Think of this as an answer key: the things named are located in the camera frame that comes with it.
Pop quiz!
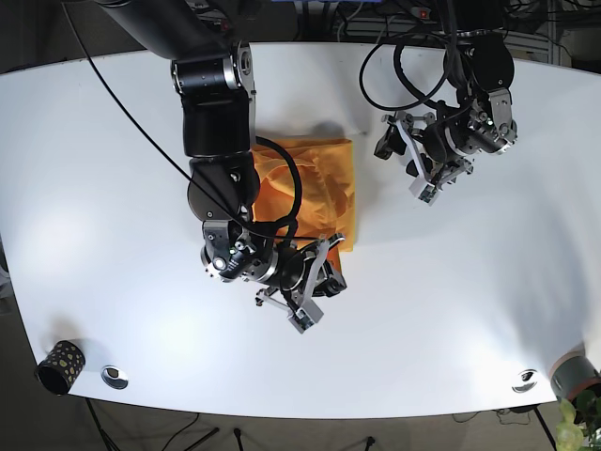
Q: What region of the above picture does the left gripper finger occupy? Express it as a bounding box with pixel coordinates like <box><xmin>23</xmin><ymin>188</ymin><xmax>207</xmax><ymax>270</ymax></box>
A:
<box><xmin>374</xmin><ymin>126</ymin><xmax>407</xmax><ymax>160</ymax></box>
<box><xmin>406</xmin><ymin>160</ymin><xmax>420</xmax><ymax>178</ymax></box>

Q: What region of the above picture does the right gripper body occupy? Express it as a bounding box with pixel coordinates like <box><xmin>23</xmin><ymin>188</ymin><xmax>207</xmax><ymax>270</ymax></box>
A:
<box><xmin>254</xmin><ymin>235</ymin><xmax>346</xmax><ymax>334</ymax></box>

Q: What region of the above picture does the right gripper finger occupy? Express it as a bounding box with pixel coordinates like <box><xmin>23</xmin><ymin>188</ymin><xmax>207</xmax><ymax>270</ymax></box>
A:
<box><xmin>317</xmin><ymin>269</ymin><xmax>347</xmax><ymax>297</ymax></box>

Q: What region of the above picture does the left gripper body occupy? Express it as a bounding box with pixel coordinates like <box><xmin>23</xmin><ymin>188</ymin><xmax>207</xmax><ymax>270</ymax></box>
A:
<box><xmin>383</xmin><ymin>111</ymin><xmax>473</xmax><ymax>206</ymax></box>

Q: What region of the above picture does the orange yellow T-shirt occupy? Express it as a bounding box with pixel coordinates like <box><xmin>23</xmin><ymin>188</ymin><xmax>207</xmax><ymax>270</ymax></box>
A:
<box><xmin>253</xmin><ymin>138</ymin><xmax>356</xmax><ymax>253</ymax></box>

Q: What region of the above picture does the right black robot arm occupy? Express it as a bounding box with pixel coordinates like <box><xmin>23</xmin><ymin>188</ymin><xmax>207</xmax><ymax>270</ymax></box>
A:
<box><xmin>101</xmin><ymin>1</ymin><xmax>347</xmax><ymax>332</ymax></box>

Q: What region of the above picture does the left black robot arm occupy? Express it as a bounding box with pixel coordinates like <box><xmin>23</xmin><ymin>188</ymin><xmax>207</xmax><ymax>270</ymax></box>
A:
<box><xmin>366</xmin><ymin>1</ymin><xmax>517</xmax><ymax>204</ymax></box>

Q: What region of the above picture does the grey plant pot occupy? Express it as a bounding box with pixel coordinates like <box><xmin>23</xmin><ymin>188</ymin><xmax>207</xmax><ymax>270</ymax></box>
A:
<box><xmin>549</xmin><ymin>351</ymin><xmax>600</xmax><ymax>401</ymax></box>

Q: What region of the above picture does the black gold-dotted cup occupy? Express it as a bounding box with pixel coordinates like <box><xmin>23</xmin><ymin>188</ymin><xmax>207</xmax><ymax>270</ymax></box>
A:
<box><xmin>35</xmin><ymin>340</ymin><xmax>85</xmax><ymax>396</ymax></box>

